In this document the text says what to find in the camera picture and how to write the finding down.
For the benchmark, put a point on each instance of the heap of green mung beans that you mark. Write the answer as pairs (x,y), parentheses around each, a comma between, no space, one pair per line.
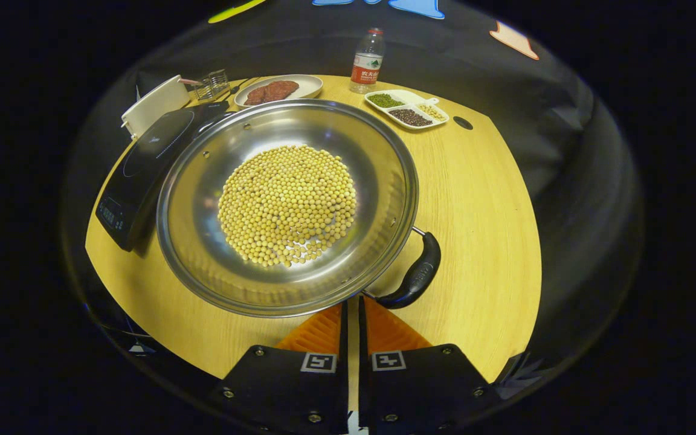
(385,101)

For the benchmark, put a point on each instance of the pile of yellow soybeans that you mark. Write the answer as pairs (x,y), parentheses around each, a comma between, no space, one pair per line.
(287,205)

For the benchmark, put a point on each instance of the round white plate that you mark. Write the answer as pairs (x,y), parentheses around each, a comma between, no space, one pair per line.
(309,87)

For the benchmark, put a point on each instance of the small heap of pale beans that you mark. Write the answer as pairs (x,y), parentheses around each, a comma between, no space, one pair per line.
(431,112)

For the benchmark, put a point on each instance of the stainless steel pot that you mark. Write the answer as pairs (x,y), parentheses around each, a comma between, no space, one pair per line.
(375,181)

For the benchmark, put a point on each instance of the clear plastic water bottle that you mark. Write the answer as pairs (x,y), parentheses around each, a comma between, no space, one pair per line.
(367,66)

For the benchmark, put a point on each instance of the brown meat piece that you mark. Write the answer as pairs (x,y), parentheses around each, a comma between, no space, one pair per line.
(255,95)
(280,89)

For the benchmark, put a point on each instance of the white toaster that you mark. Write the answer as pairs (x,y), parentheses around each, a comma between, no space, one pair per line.
(154,106)

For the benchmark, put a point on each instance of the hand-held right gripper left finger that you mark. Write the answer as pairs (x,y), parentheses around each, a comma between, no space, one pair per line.
(344,344)

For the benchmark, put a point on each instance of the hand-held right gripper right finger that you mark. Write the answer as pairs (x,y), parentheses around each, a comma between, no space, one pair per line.
(362,344)

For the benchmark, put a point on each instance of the white divided dish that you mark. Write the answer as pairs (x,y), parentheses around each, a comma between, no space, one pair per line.
(409,96)

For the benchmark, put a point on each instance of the black induction cooktop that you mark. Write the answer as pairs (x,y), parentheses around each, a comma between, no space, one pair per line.
(142,175)

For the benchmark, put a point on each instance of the heap of dark beans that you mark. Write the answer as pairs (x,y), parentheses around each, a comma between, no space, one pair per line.
(410,118)

